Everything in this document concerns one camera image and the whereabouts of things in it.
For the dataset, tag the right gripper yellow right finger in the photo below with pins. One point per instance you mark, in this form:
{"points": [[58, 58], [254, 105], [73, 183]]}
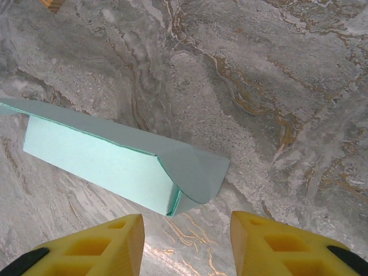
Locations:
{"points": [[258, 258]]}

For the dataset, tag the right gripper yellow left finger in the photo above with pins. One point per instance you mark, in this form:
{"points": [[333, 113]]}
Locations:
{"points": [[120, 258]]}

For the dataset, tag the light teal paper box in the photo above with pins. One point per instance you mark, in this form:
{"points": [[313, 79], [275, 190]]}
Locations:
{"points": [[100, 158]]}

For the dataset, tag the small wooden block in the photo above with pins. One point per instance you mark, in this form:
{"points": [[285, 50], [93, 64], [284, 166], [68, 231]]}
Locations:
{"points": [[53, 5]]}

